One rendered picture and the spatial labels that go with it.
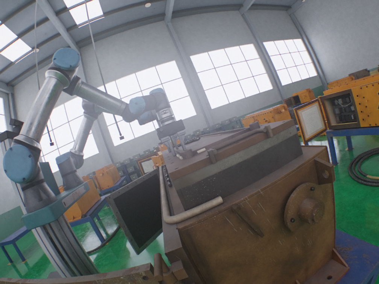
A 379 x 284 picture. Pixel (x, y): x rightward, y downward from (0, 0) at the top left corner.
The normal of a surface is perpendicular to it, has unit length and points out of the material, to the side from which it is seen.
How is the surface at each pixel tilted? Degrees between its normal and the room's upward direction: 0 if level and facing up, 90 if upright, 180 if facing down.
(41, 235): 90
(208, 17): 90
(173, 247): 0
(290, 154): 90
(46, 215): 90
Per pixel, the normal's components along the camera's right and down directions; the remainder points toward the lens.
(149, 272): 0.11, 0.02
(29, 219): 0.32, -0.07
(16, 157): 0.62, -0.08
